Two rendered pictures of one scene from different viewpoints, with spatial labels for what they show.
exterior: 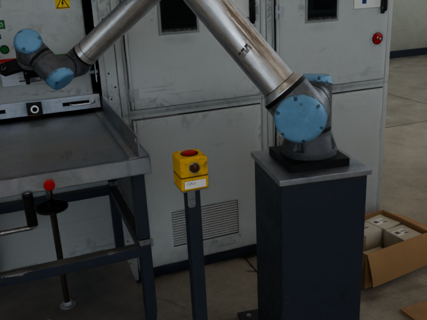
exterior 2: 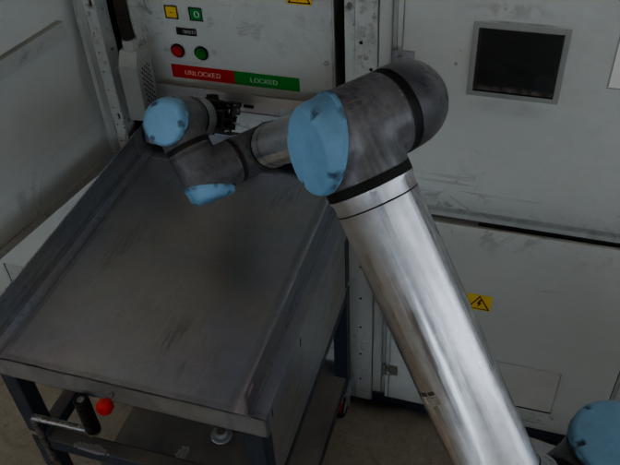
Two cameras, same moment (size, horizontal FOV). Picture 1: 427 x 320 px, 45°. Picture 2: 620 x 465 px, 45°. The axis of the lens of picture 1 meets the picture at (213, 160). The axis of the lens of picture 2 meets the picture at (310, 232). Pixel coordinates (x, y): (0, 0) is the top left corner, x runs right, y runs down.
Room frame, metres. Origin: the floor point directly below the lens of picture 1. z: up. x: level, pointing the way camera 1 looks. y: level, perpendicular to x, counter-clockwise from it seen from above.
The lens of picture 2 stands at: (1.00, -0.35, 1.96)
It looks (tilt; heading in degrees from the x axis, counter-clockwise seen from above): 42 degrees down; 39
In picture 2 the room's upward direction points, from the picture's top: 3 degrees counter-clockwise
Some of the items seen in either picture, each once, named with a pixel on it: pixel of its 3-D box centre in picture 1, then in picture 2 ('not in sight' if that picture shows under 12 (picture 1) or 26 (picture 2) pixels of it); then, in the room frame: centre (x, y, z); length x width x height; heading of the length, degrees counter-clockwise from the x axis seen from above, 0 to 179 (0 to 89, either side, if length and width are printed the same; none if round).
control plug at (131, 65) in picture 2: not in sight; (139, 80); (1.97, 0.91, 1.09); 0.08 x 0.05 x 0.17; 20
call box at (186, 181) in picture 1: (190, 169); not in sight; (1.38, 0.07, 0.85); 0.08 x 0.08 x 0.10; 20
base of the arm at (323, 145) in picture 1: (309, 138); not in sight; (1.70, -0.33, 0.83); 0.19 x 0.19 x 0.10
